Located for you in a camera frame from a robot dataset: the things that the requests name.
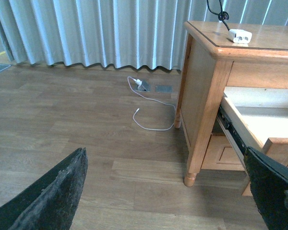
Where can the grey pleated curtain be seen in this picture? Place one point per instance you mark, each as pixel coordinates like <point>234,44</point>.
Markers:
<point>119,32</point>

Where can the flat grey floor plate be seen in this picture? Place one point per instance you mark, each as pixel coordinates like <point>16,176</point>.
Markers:
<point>164,88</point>

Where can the wooden drawer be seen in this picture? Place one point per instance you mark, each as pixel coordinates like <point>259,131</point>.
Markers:
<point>260,117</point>
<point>220,155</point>

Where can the grey floor socket box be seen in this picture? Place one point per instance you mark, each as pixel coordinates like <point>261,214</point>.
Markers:
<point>144,86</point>

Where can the wooden nightstand cabinet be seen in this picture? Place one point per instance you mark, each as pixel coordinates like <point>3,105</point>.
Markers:
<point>212,63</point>

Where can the white plug adapter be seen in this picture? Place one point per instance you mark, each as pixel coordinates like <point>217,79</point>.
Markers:
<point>138,82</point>

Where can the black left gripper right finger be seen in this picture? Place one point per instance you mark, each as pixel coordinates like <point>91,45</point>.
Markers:
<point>269,187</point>

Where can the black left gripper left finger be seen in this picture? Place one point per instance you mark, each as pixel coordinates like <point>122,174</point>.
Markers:
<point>51,201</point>

